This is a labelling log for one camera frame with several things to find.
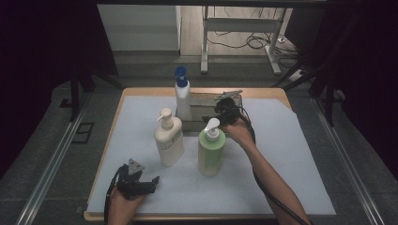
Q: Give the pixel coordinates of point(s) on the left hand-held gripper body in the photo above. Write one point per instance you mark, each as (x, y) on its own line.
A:
(133, 182)

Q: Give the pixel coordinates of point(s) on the person's left hand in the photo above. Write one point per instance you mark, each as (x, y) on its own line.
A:
(125, 206)

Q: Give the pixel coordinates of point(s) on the metal mesh basket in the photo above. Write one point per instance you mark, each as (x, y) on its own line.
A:
(200, 108)

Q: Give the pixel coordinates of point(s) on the dark curtain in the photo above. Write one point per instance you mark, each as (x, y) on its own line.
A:
(37, 62)
(366, 62)

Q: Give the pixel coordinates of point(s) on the white power strip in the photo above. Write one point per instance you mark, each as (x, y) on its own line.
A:
(297, 76)

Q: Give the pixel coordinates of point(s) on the white bottle with blue cap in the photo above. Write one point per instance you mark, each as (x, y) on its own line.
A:
(183, 97)

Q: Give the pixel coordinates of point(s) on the aluminium floor rail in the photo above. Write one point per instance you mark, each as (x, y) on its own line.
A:
(53, 159)
(347, 162)

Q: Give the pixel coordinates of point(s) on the green pump bottle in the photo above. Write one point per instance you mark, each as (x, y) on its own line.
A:
(211, 153)

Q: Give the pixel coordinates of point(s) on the black tripod legs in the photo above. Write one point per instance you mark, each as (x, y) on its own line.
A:
(328, 100)

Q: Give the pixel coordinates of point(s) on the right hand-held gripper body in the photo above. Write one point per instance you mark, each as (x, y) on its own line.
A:
(226, 109)

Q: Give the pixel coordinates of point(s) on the white table sheet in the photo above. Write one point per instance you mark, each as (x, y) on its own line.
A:
(281, 131)

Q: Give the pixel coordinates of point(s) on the person's right hand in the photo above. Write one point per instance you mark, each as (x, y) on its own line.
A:
(239, 132)

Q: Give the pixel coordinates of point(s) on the white metal stand frame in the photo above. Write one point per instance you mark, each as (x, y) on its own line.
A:
(241, 24)

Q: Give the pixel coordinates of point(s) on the black stand legs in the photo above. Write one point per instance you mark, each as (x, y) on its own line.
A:
(75, 93)

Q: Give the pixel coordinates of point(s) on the cream pump bottle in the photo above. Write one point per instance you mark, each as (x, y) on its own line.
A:
(169, 143)

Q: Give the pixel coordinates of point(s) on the white cabinet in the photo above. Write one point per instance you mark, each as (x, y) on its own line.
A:
(137, 28)

